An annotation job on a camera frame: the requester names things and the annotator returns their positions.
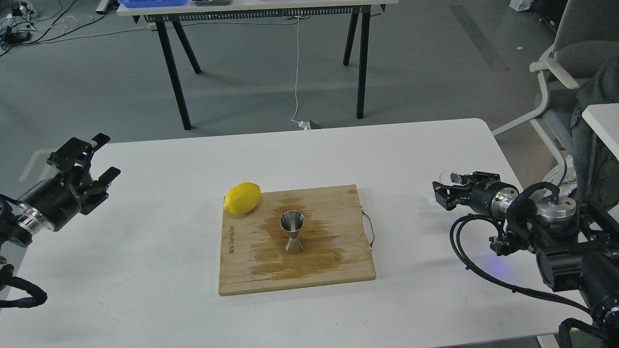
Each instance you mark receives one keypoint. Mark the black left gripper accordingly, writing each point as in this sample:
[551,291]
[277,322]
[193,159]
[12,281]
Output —
[72,190]

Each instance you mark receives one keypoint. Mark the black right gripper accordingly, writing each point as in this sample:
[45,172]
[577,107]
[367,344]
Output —
[489,196]

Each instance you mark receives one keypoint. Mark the steel jigger measuring cup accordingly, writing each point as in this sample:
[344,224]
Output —
[292,222]

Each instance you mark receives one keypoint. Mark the small clear glass cup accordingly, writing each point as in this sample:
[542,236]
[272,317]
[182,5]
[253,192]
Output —
[449,178]

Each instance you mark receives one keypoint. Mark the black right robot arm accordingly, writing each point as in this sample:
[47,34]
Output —
[575,244]

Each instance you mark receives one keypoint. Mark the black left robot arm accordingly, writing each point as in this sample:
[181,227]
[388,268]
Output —
[18,229]

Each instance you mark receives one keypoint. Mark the person in grey clothes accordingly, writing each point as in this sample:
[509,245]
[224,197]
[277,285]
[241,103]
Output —
[596,168]

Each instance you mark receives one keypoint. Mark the yellow lemon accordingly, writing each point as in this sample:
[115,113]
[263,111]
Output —
[242,199]

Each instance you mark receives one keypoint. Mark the bamboo cutting board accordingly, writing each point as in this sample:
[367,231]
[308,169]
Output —
[335,245]

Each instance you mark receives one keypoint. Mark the blue plastic tray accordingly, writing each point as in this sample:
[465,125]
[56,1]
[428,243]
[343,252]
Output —
[151,3]

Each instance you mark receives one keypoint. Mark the grey office chair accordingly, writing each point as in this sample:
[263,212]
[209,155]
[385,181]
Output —
[586,39]

